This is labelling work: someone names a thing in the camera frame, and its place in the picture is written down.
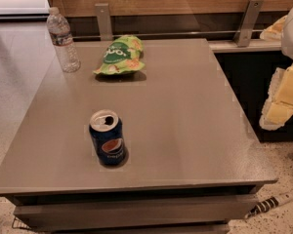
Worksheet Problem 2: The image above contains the horizontal metal rail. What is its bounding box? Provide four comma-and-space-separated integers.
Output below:
73, 30, 262, 41

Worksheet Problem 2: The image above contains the right metal wall bracket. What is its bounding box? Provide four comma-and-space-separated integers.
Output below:
233, 0, 264, 47

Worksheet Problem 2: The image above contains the metal wall bracket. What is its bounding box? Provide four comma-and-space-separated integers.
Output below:
95, 3, 113, 41
233, 0, 264, 47

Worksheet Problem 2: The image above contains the left metal wall bracket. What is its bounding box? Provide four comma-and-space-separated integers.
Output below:
95, 3, 113, 41

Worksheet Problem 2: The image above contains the blue pepsi can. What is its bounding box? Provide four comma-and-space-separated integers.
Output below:
89, 109, 126, 166

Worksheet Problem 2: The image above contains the grey table drawer front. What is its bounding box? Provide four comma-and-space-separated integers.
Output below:
14, 195, 257, 231

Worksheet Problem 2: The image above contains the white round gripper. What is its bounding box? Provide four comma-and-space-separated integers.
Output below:
259, 8, 293, 131

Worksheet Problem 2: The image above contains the green rice chip bag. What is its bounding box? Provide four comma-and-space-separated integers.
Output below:
94, 35, 145, 75

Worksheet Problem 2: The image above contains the clear plastic water bottle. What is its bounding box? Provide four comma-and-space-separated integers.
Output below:
47, 7, 81, 73

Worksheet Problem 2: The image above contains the black white striped cable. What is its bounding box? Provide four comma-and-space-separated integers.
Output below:
244, 192, 293, 219

